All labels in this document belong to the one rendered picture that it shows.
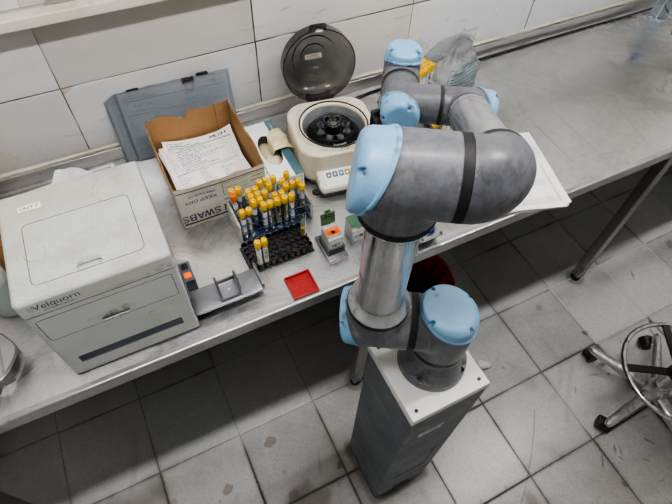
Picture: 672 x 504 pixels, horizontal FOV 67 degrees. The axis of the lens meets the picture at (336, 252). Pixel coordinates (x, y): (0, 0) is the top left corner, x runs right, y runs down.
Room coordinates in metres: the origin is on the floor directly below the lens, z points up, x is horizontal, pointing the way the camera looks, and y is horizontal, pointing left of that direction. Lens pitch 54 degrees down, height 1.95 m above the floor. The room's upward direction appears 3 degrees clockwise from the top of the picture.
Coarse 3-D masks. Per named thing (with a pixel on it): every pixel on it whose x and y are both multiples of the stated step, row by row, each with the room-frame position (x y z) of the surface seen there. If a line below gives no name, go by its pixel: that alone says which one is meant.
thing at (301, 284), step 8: (304, 272) 0.70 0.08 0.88; (288, 280) 0.67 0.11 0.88; (296, 280) 0.67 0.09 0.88; (304, 280) 0.67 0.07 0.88; (312, 280) 0.68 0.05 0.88; (288, 288) 0.65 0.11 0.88; (296, 288) 0.65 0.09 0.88; (304, 288) 0.65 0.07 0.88; (312, 288) 0.65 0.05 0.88; (296, 296) 0.63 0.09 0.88; (304, 296) 0.63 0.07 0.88
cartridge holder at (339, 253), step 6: (318, 240) 0.79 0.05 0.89; (324, 246) 0.76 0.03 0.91; (342, 246) 0.76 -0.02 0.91; (324, 252) 0.76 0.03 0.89; (330, 252) 0.75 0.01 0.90; (336, 252) 0.76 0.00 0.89; (342, 252) 0.76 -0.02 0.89; (330, 258) 0.74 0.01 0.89; (336, 258) 0.74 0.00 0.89; (342, 258) 0.74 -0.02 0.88
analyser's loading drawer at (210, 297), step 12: (228, 276) 0.64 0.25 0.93; (240, 276) 0.65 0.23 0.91; (252, 276) 0.65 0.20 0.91; (204, 288) 0.61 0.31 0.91; (216, 288) 0.61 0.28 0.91; (240, 288) 0.60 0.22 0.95; (252, 288) 0.62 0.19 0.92; (264, 288) 0.62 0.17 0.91; (192, 300) 0.58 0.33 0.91; (204, 300) 0.58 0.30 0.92; (216, 300) 0.58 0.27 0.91; (228, 300) 0.58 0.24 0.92; (204, 312) 0.55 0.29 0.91
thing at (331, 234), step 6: (324, 228) 0.78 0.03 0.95; (330, 228) 0.79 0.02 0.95; (336, 228) 0.79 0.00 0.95; (324, 234) 0.77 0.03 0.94; (330, 234) 0.77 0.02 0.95; (336, 234) 0.77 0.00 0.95; (324, 240) 0.77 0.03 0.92; (330, 240) 0.75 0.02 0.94; (336, 240) 0.76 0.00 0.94; (342, 240) 0.77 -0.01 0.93; (330, 246) 0.75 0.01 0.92; (336, 246) 0.76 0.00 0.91
